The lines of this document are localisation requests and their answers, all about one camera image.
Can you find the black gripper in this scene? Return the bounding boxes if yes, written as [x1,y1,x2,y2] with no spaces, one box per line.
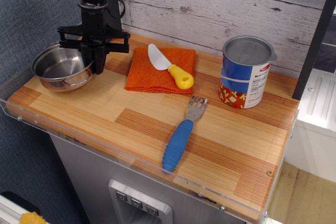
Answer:
[57,3,130,74]

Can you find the small metal pot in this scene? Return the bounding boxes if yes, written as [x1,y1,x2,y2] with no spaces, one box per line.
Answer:
[31,42,93,92]

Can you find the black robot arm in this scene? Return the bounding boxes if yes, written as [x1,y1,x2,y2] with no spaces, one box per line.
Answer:
[57,0,130,74]

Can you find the orange folded cloth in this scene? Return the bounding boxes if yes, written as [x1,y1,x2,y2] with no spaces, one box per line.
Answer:
[124,47,196,95]

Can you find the clear acrylic edge guard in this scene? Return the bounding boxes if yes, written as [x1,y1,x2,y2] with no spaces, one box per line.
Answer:
[0,13,300,221]

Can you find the grey toy fridge cabinet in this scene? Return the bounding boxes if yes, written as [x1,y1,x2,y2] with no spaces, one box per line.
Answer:
[51,135,243,223]

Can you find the blue labelled can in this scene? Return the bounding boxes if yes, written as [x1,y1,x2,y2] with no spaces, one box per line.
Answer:
[218,35,277,109]

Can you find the yellow object bottom left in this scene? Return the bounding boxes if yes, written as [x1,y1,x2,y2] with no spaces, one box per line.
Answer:
[19,212,47,224]

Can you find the white toy sink unit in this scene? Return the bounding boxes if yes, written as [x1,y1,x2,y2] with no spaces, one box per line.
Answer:
[285,69,335,182]

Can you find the yellow handled toy knife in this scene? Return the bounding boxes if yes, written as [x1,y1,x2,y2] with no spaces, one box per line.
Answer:
[148,44,194,90]

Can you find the blue handled fork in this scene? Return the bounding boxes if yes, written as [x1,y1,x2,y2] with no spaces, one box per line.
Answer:
[162,95,208,172]

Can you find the dark vertical post right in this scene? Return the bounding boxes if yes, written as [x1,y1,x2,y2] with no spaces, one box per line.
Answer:
[292,0,335,100]

